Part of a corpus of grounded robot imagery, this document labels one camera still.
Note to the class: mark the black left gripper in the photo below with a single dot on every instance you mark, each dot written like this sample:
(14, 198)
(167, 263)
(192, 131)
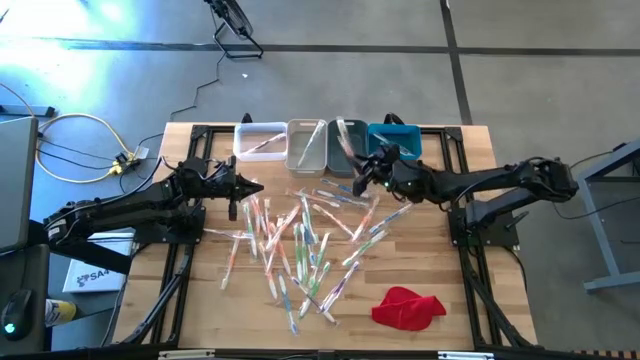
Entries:
(227, 185)

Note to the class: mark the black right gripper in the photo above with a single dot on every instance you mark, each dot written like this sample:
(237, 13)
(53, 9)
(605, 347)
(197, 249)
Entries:
(387, 172)

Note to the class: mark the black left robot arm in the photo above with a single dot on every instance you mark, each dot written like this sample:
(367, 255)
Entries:
(125, 205)

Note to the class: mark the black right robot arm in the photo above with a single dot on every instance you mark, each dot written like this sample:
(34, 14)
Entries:
(475, 182)

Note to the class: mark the dark grey plastic bin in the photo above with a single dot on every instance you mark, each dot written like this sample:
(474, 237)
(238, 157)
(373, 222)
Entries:
(335, 160)

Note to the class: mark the teal plastic bin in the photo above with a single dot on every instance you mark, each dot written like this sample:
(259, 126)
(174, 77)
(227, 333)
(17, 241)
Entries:
(395, 135)

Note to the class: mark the white plastic bin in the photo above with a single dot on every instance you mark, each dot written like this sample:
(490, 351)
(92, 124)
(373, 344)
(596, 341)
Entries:
(250, 145)

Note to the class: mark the beige plastic bin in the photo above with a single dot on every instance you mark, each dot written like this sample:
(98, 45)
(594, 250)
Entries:
(320, 155)

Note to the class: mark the black clamp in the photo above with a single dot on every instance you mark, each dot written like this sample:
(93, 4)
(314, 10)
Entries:
(246, 119)
(392, 115)

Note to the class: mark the white paper tag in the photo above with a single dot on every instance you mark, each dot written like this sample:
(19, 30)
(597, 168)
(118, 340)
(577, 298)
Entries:
(142, 152)

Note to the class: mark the yellow power plug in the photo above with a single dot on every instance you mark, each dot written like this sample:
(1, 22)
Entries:
(122, 164)

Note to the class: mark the red cloth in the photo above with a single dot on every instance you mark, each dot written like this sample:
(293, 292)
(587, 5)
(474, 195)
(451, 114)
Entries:
(405, 310)

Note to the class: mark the black floor fan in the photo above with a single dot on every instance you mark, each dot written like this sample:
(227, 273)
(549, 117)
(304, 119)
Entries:
(232, 17)

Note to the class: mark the white printed box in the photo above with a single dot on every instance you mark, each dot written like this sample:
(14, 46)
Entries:
(95, 280)

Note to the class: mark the black desk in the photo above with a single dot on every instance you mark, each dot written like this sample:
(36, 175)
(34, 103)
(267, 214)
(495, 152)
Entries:
(75, 255)

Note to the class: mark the yellow can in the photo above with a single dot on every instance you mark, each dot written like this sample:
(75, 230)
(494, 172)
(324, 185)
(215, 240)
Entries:
(60, 311)

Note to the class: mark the grey laptop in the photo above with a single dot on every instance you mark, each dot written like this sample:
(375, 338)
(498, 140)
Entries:
(17, 185)

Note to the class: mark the grey metal table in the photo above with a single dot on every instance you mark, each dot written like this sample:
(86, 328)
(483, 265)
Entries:
(597, 235)

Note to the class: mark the silver metal bracket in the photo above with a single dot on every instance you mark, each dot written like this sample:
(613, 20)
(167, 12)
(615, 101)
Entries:
(465, 356)
(185, 355)

